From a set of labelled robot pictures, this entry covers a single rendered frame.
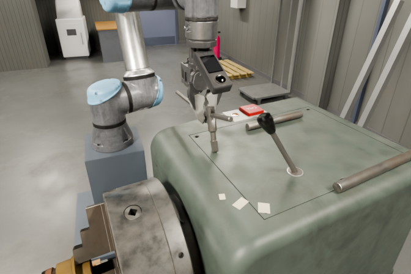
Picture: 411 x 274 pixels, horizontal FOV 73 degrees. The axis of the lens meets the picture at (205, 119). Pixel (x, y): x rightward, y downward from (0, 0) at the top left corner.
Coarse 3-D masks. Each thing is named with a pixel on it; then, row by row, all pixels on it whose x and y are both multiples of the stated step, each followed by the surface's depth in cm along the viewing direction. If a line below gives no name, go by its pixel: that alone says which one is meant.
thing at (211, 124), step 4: (208, 108) 67; (212, 108) 67; (208, 112) 67; (212, 112) 67; (208, 116) 67; (208, 120) 68; (212, 120) 67; (208, 124) 68; (212, 124) 68; (216, 124) 68; (208, 128) 69; (212, 128) 68; (216, 128) 68; (212, 132) 68; (212, 136) 69; (216, 136) 69; (212, 140) 69; (216, 140) 69; (212, 144) 69; (216, 144) 69; (212, 148) 69; (216, 148) 69
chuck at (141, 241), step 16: (112, 192) 61; (128, 192) 60; (144, 192) 59; (112, 208) 55; (144, 208) 55; (112, 224) 52; (128, 224) 52; (144, 224) 53; (160, 224) 53; (128, 240) 50; (144, 240) 51; (160, 240) 52; (128, 256) 49; (144, 256) 50; (160, 256) 51; (128, 272) 48; (144, 272) 49; (160, 272) 50
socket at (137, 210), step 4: (128, 208) 55; (132, 208) 55; (136, 208) 55; (124, 212) 54; (128, 212) 54; (132, 212) 56; (136, 212) 55; (140, 212) 55; (128, 216) 54; (132, 216) 54; (136, 216) 54
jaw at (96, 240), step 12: (96, 204) 62; (96, 216) 60; (84, 228) 62; (96, 228) 60; (108, 228) 61; (84, 240) 59; (96, 240) 59; (108, 240) 60; (84, 252) 58; (96, 252) 59; (108, 252) 60
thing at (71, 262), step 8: (72, 256) 59; (56, 264) 57; (64, 264) 57; (72, 264) 56; (80, 264) 58; (88, 264) 58; (48, 272) 56; (56, 272) 55; (64, 272) 55; (72, 272) 55; (80, 272) 57; (88, 272) 57
